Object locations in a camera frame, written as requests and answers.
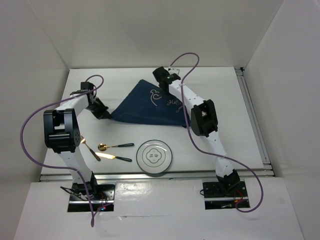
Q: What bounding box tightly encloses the dark blue embroidered cloth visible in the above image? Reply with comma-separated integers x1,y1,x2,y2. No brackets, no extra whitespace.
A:
111,79,187,128

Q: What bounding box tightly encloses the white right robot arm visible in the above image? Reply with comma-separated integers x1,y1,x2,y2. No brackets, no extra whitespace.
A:
158,80,240,196

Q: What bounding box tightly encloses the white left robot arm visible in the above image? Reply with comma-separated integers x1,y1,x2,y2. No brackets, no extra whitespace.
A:
43,92,111,200

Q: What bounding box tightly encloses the white round dinner plate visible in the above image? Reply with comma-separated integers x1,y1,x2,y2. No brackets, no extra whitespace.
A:
135,139,173,176

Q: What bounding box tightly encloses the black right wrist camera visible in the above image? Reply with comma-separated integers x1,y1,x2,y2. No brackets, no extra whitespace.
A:
152,66,181,85

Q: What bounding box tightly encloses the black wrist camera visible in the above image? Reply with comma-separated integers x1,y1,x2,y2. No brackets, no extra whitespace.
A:
152,66,181,85
80,81,95,91

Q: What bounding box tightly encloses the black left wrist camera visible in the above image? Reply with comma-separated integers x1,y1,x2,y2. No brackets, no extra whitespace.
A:
80,81,95,91

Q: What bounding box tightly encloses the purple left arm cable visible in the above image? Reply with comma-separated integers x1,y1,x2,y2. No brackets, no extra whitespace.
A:
19,74,104,228

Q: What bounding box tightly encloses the gold fork black handle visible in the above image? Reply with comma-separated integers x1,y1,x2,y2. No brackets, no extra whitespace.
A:
80,135,101,162

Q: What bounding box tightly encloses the gold spoon black handle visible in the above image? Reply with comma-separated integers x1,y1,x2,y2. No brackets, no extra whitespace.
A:
97,143,135,152

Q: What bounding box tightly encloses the gold knife black handle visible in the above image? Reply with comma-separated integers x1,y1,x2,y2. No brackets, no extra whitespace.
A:
95,152,133,162

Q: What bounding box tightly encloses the aluminium frame rail right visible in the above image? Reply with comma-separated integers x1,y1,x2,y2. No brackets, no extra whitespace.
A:
234,67,276,177

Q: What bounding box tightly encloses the aluminium frame rail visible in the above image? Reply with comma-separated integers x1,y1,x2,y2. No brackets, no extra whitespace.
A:
38,168,276,183
234,67,276,177

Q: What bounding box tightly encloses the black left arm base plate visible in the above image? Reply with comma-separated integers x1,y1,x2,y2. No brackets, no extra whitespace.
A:
60,183,116,213

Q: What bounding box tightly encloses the aluminium frame rail front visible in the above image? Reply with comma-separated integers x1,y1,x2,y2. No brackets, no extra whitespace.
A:
38,168,276,183

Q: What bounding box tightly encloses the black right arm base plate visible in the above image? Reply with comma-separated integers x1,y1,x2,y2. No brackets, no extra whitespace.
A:
199,181,250,210

